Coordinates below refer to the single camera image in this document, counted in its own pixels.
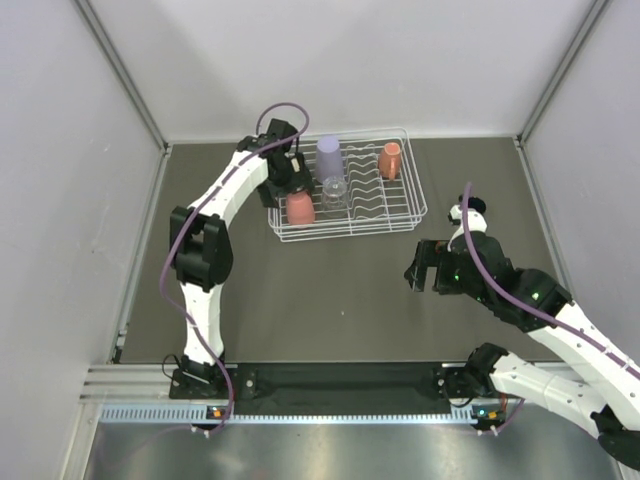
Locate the dark blue mug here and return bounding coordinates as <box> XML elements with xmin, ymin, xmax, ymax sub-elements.
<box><xmin>467</xmin><ymin>197</ymin><xmax>487</xmax><ymax>215</ymax></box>

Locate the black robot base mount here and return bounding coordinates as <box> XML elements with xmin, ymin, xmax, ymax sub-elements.
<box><xmin>167</xmin><ymin>358</ymin><xmax>522</xmax><ymax>432</ymax></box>

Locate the pink handled mug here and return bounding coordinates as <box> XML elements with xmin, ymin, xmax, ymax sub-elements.
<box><xmin>378</xmin><ymin>142</ymin><xmax>402</xmax><ymax>181</ymax></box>

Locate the pink plastic cup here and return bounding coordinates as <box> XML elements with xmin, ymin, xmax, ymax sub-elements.
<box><xmin>286</xmin><ymin>191</ymin><xmax>315</xmax><ymax>226</ymax></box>

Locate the white wire dish rack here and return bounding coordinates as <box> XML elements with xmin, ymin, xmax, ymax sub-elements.
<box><xmin>267</xmin><ymin>127</ymin><xmax>428</xmax><ymax>242</ymax></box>

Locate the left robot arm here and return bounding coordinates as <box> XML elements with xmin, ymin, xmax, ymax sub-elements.
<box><xmin>160</xmin><ymin>124</ymin><xmax>313</xmax><ymax>397</ymax></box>

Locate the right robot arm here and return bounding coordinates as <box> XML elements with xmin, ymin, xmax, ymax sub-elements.
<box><xmin>404</xmin><ymin>232</ymin><xmax>639</xmax><ymax>470</ymax></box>

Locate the clear plastic cup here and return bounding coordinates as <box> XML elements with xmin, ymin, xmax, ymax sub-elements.
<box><xmin>321</xmin><ymin>176</ymin><xmax>348</xmax><ymax>218</ymax></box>

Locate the slotted cable duct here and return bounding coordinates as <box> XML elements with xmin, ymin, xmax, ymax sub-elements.
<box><xmin>99</xmin><ymin>404</ymin><xmax>477</xmax><ymax>425</ymax></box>

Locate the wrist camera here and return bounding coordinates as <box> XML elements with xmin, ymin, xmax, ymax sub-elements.
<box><xmin>447</xmin><ymin>203</ymin><xmax>487</xmax><ymax>251</ymax></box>
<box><xmin>266</xmin><ymin>118</ymin><xmax>299</xmax><ymax>144</ymax></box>

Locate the lavender plastic cup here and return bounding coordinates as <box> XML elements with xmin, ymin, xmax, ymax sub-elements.
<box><xmin>315</xmin><ymin>135</ymin><xmax>344</xmax><ymax>183</ymax></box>

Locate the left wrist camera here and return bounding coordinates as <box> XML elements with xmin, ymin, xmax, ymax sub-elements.
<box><xmin>266</xmin><ymin>118</ymin><xmax>299</xmax><ymax>144</ymax></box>

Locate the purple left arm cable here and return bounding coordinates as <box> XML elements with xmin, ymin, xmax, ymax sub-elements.
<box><xmin>158</xmin><ymin>101</ymin><xmax>311</xmax><ymax>435</ymax></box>

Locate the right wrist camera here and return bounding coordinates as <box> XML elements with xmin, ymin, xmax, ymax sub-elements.
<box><xmin>447</xmin><ymin>203</ymin><xmax>487</xmax><ymax>251</ymax></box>

